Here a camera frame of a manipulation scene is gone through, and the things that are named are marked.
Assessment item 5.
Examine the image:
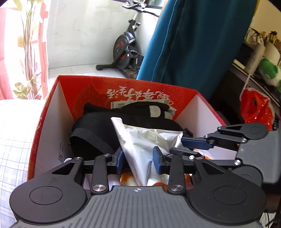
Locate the orange floral pouch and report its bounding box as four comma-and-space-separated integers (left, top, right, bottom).
119, 149, 213, 191

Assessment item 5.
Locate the silver white plastic bag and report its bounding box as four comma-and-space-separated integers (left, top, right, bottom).
110, 117, 184, 187

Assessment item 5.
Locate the black strap brace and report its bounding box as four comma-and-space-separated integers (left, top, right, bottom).
69, 112, 183, 160

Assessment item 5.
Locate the black grey glove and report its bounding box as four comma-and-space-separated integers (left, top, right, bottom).
83, 101, 174, 120

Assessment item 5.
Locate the dark cluttered shelf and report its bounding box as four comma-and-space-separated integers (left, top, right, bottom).
208, 41, 281, 132

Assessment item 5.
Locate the red plastic bag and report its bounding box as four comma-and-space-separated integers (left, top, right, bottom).
240, 87, 275, 131

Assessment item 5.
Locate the red strawberry cardboard box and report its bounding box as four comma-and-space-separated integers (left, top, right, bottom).
28, 76, 225, 180

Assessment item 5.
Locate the green white plush toy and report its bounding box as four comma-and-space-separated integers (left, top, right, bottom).
259, 58, 280, 93

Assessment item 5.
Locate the white spray bottle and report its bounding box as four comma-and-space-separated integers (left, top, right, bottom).
244, 43, 265, 74

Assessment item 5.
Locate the white brush holder cup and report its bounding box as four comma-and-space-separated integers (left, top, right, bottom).
263, 42, 280, 65

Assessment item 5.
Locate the dark teal curtain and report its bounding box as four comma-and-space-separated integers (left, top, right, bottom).
137, 0, 257, 98

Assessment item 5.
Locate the beige bundled bag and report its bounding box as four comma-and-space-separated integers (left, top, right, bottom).
244, 27, 264, 48

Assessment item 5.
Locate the plaid tablecloth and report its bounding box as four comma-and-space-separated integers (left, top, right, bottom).
1, 99, 45, 227

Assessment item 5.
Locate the black exercise bike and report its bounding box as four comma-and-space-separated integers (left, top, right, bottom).
96, 1, 164, 79

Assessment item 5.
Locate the pink printed backdrop curtain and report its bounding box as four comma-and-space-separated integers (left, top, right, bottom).
1, 1, 51, 100

